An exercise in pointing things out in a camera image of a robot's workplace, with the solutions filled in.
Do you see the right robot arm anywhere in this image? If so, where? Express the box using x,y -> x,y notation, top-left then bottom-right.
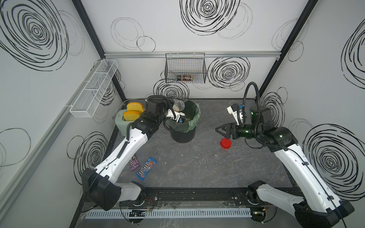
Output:
215,104 -> 355,228

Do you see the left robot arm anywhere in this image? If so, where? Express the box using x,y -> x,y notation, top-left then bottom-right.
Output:
81,95 -> 176,211

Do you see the yellow toast slice front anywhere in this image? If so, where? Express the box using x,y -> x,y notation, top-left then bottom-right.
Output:
123,111 -> 141,122

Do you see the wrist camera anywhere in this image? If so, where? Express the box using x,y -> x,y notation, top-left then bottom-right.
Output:
166,109 -> 186,123
227,104 -> 245,126

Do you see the small jar in basket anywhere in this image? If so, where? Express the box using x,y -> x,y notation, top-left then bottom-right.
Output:
176,75 -> 194,82

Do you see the blue candy bag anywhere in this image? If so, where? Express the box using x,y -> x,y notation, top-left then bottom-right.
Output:
136,157 -> 157,180

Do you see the green toaster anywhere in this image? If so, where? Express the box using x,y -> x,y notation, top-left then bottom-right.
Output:
115,109 -> 133,136

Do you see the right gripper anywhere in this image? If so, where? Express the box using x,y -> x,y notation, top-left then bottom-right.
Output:
214,120 -> 260,139

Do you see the black wire wall basket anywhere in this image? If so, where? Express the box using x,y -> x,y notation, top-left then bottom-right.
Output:
164,57 -> 207,84

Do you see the aluminium wall rail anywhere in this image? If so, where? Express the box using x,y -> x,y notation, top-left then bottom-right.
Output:
105,51 -> 281,59

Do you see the white wire wall shelf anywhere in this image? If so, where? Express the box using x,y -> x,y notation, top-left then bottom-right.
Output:
70,59 -> 117,118

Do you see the black corner frame post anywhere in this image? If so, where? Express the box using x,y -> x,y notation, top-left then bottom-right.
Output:
259,1 -> 319,97

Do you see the white slotted cable duct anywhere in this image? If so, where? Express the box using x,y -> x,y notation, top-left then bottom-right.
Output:
85,208 -> 252,219

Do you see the red jar lid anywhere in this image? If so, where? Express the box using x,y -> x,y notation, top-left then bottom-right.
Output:
220,138 -> 232,150

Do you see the black left corner post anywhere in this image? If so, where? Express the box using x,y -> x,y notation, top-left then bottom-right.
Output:
72,0 -> 126,102

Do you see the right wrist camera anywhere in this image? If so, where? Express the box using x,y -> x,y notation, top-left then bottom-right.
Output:
227,104 -> 245,126

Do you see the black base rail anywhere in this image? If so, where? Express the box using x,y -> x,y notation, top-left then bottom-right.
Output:
119,187 -> 310,207

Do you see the purple candy bag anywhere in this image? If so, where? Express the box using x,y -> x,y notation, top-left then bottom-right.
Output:
129,155 -> 140,171

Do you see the black bin with green bag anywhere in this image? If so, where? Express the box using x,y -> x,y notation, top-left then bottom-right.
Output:
165,100 -> 201,143

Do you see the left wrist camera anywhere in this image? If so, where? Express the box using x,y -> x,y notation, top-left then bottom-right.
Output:
166,109 -> 186,123

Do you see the yellow toast slice back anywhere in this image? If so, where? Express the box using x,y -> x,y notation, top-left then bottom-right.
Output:
127,102 -> 144,114

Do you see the yellow toast slice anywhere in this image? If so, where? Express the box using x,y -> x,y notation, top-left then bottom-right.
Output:
127,102 -> 144,114
123,111 -> 141,122

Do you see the clear oatmeal jar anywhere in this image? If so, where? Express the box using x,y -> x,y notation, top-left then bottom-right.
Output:
173,99 -> 185,112

